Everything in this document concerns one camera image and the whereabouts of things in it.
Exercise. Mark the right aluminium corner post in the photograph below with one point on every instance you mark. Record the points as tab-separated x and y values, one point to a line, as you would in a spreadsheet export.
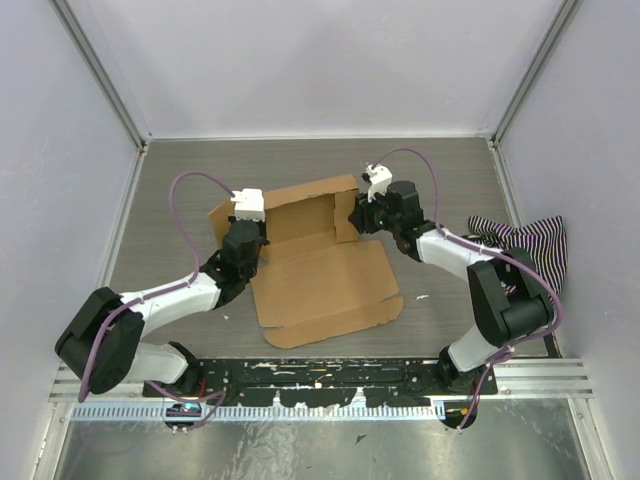
554	32

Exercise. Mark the aluminium corner post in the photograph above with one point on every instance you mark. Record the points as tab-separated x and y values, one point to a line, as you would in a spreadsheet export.
554	32
93	61

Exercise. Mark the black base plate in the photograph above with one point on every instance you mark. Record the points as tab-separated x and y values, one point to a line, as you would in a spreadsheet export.
317	382

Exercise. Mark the left aluminium corner post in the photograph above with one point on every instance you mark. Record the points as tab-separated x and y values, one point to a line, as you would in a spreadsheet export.
93	61

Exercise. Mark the white slotted cable duct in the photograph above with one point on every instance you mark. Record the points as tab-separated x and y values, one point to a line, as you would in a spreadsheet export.
165	410

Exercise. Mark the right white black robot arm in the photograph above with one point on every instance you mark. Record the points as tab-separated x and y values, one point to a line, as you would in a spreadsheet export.
507	303

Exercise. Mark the striped purple cloth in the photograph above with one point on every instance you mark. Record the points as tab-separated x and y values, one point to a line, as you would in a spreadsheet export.
544	240

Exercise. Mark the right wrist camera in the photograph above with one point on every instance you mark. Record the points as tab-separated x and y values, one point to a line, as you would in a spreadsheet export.
378	177

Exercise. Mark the aluminium front rail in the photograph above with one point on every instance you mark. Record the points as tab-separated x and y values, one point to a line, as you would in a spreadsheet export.
517	378

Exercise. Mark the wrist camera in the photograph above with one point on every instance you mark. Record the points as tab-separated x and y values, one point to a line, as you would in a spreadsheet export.
378	177
248	204

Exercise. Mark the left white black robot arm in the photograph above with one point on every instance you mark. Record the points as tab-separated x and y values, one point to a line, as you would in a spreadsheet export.
103	344

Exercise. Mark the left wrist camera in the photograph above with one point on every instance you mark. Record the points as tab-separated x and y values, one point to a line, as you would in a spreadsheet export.
248	204

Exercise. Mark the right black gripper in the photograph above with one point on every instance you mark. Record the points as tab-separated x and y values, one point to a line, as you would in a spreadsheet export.
361	216

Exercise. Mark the brown cardboard box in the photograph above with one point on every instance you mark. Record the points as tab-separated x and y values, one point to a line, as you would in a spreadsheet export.
318	278

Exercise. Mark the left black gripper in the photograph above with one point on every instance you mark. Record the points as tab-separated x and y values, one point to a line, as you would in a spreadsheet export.
264	230

